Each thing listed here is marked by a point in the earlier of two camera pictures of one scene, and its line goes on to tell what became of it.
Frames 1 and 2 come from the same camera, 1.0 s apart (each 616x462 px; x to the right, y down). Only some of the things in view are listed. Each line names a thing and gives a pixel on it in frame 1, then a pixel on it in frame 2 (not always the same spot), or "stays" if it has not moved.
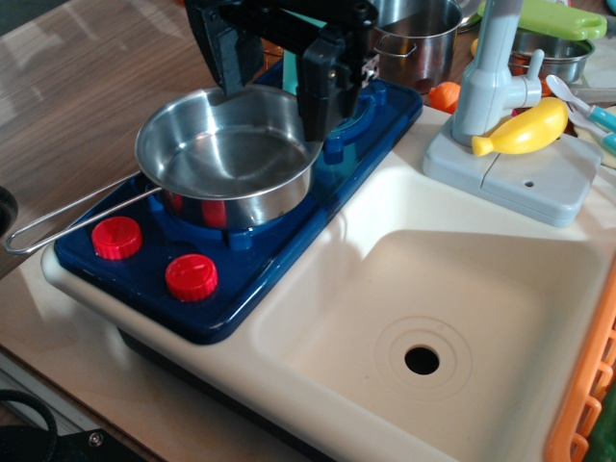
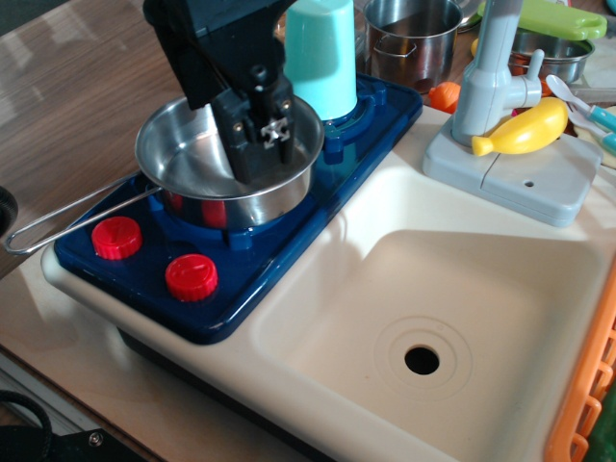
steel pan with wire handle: x=220 y=162 stays
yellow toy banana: x=528 y=131 stays
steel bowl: x=561 y=58 stays
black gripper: x=327 y=32 -> x=223 y=49
